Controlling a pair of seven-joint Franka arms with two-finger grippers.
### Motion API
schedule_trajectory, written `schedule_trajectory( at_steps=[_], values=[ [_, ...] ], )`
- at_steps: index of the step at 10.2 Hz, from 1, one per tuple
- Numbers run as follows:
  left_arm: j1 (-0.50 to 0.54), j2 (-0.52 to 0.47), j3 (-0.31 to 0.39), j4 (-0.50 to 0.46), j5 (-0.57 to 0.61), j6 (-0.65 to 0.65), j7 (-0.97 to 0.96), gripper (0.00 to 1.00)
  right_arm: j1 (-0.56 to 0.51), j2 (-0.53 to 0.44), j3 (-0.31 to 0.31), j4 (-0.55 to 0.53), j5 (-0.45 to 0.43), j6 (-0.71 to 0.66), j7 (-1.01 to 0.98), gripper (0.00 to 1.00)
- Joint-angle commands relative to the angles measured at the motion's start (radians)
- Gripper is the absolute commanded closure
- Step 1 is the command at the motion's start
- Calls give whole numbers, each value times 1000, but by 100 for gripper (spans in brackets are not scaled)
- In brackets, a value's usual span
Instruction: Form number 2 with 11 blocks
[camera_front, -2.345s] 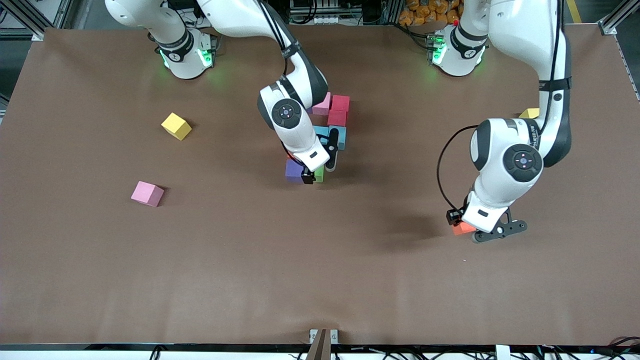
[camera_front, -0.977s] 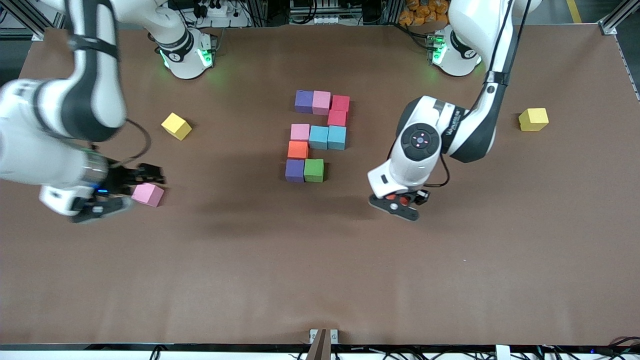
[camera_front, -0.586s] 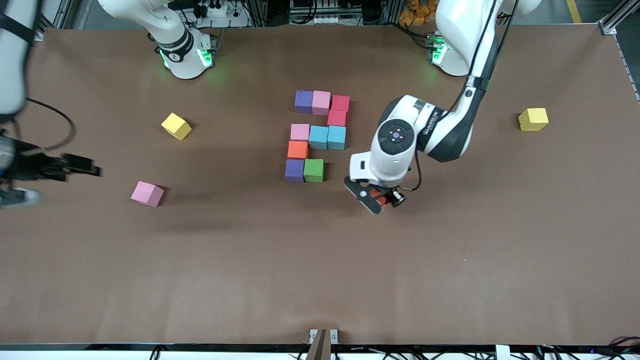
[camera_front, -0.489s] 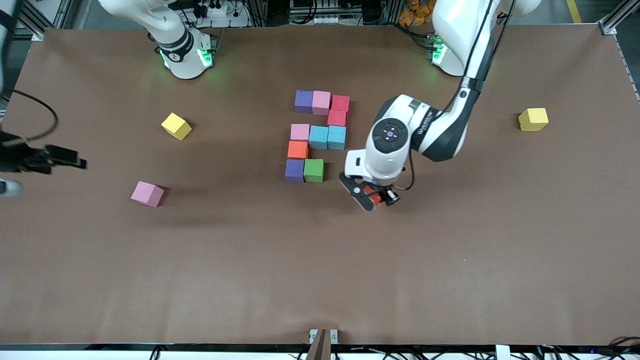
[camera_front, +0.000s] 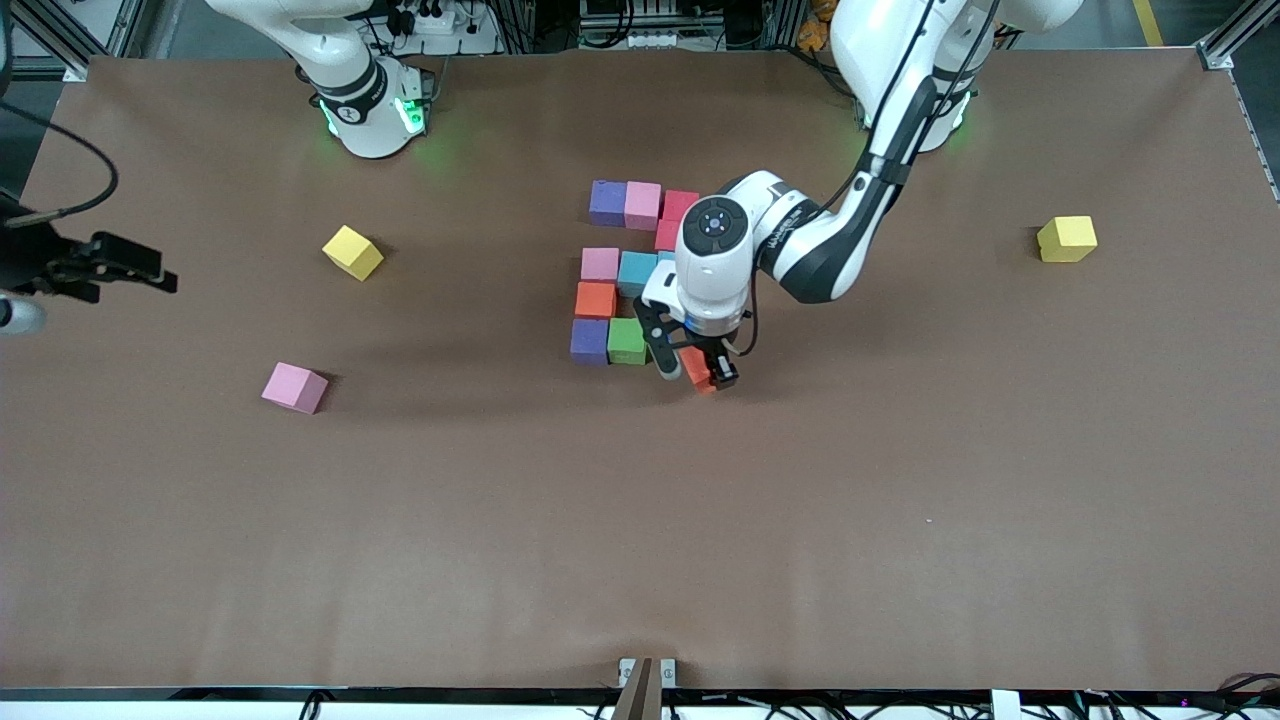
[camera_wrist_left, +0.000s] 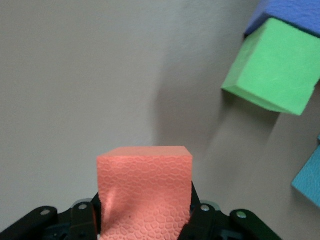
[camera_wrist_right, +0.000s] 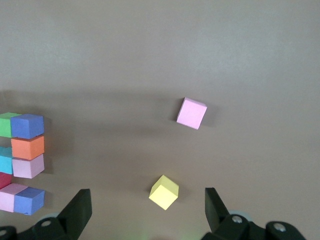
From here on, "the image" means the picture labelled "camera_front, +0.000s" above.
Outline green foam cube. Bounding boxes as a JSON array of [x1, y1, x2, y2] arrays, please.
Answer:
[[607, 317, 650, 366]]

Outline purple foam cube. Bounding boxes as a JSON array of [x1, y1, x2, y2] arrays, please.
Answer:
[[570, 318, 611, 366], [589, 180, 629, 229]]

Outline yellow foam cube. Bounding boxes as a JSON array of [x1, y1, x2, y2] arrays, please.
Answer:
[[322, 225, 385, 282], [1037, 216, 1099, 264]]

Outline bag of orange items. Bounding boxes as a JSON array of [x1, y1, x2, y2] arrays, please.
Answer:
[[798, 0, 836, 53]]

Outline large white power strip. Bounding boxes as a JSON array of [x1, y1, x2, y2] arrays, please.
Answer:
[[385, 0, 501, 57]]

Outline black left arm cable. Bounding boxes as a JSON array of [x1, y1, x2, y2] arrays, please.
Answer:
[[728, 275, 759, 358]]

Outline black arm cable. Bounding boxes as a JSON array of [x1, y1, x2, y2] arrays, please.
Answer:
[[728, 275, 759, 358], [0, 100, 120, 227]]

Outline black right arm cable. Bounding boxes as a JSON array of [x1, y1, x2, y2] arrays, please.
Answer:
[[0, 100, 120, 227]]

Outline aluminium frame strut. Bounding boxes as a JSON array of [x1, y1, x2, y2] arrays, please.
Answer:
[[8, 0, 151, 81], [1198, 0, 1280, 71]]

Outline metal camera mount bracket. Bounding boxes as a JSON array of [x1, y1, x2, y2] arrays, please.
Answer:
[[612, 656, 679, 720]]

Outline aluminium frame post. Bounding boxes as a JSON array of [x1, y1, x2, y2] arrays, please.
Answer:
[[765, 0, 806, 49], [497, 0, 536, 53]]

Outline aluminium table edge rail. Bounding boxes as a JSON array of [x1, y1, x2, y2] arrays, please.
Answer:
[[1225, 65, 1280, 206]]

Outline black cable bundle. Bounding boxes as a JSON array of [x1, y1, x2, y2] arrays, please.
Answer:
[[1070, 672, 1280, 720]]

